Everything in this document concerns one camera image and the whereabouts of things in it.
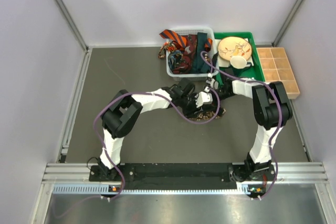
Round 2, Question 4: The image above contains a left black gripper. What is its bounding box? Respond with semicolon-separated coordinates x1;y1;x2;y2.
178;93;203;119

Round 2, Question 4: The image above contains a brown floral tie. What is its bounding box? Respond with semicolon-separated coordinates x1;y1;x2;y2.
191;107;226;121

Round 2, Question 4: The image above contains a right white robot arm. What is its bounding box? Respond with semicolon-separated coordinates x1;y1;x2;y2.
218;70;293;182

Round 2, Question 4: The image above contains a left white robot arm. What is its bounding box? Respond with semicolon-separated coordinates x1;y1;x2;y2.
98;80;212;180

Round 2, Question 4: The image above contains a green plastic tray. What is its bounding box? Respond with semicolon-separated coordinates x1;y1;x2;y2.
214;31;265;81

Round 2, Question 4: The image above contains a white plastic basket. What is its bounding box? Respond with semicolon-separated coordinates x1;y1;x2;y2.
165;26;218;81

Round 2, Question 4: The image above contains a dark green white mug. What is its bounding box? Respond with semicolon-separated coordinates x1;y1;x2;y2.
229;56;252;77

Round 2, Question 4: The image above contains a dark teal tie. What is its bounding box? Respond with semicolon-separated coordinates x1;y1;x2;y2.
190;32;218;74

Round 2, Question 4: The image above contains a beige floral plate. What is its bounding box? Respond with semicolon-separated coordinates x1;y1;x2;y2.
218;37;253;61

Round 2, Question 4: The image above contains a blue patterned tie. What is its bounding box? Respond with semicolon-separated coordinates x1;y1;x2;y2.
167;50;183;71

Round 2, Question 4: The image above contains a dark red patterned tie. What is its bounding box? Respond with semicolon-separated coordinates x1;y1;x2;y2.
172;34;197;74

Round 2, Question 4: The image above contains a wooden compartment box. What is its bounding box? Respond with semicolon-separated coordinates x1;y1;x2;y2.
257;47;300;100

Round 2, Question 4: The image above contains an orange floral dark tie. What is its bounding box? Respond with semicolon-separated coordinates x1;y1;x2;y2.
158;41;181;59

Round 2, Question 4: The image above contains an orange navy striped tie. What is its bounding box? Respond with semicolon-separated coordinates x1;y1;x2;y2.
159;29;213;51

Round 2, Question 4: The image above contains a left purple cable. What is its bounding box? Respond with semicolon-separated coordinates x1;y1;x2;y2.
93;87;221;201

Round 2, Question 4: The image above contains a purple cable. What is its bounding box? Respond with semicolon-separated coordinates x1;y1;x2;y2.
200;50;286;200
93;87;221;201

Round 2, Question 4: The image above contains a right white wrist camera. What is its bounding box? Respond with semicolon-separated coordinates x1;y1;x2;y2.
205;73;219;90

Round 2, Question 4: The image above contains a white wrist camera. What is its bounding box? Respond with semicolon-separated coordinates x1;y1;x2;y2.
195;87;213;108
205;73;219;90

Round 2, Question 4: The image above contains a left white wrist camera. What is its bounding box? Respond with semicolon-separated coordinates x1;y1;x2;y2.
195;87;213;108

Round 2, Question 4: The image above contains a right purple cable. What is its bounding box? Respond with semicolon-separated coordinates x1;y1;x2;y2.
200;50;286;200

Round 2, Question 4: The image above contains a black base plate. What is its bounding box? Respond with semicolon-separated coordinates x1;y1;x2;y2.
89;162;276;190

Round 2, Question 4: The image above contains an aluminium frame rail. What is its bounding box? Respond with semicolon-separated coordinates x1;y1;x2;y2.
42;162;328;198

